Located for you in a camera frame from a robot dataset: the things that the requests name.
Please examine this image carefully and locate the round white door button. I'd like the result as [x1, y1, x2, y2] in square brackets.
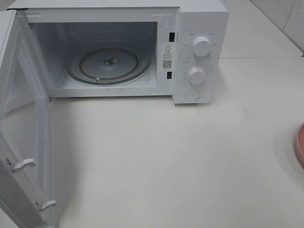
[186, 89, 200, 101]

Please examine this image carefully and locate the white timer knob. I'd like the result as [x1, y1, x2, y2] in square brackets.
[188, 67, 206, 85]

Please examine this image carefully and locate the white microwave door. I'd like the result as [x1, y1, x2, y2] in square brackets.
[0, 10, 57, 228]

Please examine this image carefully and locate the pink round plate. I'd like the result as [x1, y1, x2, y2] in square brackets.
[294, 124, 304, 169]

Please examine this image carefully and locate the white warning label sticker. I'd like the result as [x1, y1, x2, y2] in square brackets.
[161, 42, 176, 70]

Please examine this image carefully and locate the glass microwave turntable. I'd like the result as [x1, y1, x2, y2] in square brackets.
[65, 40, 153, 86]

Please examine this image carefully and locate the white microwave oven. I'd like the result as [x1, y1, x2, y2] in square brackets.
[4, 0, 229, 104]

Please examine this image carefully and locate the white upper power knob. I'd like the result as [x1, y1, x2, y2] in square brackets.
[192, 35, 211, 57]

